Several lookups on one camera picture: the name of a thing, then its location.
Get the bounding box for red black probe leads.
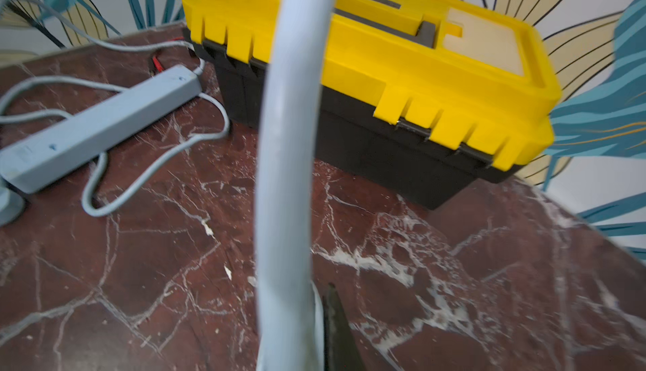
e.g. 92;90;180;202
147;48;165;76

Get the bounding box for grey power strip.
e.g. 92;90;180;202
1;65;201;194

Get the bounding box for thin white cord of strip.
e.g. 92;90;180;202
253;0;344;371

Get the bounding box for yellow black toolbox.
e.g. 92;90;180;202
183;0;561;209

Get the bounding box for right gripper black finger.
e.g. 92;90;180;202
322;283;366;371

